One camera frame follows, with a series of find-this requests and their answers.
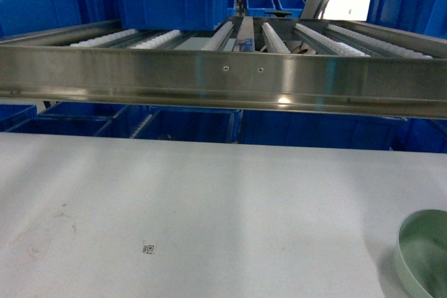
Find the green bowl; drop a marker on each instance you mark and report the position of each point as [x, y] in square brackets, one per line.
[420, 253]

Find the stainless steel shelf rack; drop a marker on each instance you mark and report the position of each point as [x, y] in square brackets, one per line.
[328, 66]

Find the small QR code sticker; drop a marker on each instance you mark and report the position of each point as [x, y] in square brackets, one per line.
[148, 247]

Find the blue bin far right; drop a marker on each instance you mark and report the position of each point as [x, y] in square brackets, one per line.
[426, 17]

